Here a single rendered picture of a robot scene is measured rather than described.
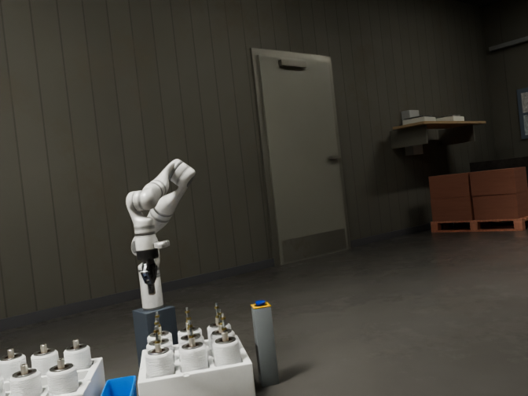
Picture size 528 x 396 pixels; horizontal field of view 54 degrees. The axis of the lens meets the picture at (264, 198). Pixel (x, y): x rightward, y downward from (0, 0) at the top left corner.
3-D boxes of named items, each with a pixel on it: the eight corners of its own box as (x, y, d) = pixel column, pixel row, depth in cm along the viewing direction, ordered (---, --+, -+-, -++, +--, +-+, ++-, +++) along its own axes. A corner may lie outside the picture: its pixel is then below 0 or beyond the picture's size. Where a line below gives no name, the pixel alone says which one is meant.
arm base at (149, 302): (139, 309, 231) (134, 271, 231) (157, 305, 237) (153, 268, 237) (148, 312, 224) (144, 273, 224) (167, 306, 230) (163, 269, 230)
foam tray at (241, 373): (147, 393, 211) (141, 350, 210) (241, 376, 218) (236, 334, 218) (143, 436, 172) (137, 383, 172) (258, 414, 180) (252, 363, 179)
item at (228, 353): (247, 392, 182) (240, 342, 182) (219, 397, 180) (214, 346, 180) (241, 383, 192) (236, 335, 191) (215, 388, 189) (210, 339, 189)
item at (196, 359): (179, 401, 181) (173, 350, 181) (192, 390, 190) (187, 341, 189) (203, 402, 177) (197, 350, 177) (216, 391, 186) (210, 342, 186)
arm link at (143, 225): (126, 236, 179) (148, 234, 176) (121, 192, 178) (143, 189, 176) (137, 234, 185) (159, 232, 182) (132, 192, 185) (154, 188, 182)
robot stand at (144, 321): (139, 376, 232) (131, 310, 232) (166, 367, 241) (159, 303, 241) (154, 383, 221) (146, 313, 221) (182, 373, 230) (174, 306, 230)
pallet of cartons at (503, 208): (460, 224, 708) (456, 173, 707) (549, 222, 620) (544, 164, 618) (427, 232, 656) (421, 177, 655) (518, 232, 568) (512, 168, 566)
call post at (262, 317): (258, 380, 211) (251, 305, 210) (276, 378, 212) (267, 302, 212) (262, 386, 204) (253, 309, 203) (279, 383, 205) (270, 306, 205)
